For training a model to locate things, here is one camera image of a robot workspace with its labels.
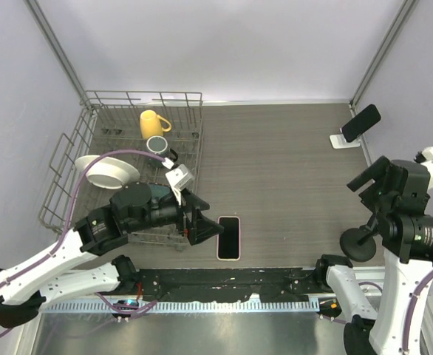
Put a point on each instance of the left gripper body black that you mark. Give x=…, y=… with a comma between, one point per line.
x=191, y=225

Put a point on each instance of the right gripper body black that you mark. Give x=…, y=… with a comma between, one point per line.
x=374, y=196

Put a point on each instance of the black case phone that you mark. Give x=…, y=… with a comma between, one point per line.
x=361, y=123

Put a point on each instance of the black clamp phone stand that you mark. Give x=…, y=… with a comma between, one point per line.
x=359, y=244

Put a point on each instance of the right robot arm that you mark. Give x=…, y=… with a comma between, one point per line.
x=397, y=193

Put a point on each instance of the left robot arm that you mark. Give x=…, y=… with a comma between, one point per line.
x=48, y=277

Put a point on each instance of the pink case phone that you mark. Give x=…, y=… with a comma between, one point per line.
x=229, y=241

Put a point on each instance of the white phone stand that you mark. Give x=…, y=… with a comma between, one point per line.
x=339, y=141

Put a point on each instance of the dark teal cup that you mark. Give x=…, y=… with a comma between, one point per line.
x=158, y=145

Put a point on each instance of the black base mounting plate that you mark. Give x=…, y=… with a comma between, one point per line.
x=228, y=285

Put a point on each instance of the white plate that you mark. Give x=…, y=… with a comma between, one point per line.
x=112, y=173

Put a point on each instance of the yellow mug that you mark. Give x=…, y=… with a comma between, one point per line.
x=152, y=124

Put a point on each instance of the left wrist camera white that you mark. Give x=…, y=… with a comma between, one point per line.
x=179, y=179

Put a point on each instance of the grey wire dish rack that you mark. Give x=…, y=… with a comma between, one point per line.
x=102, y=153

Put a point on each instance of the aluminium rail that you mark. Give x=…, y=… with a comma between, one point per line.
x=370, y=274

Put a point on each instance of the white slotted cable duct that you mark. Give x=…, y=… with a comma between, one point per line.
x=253, y=305

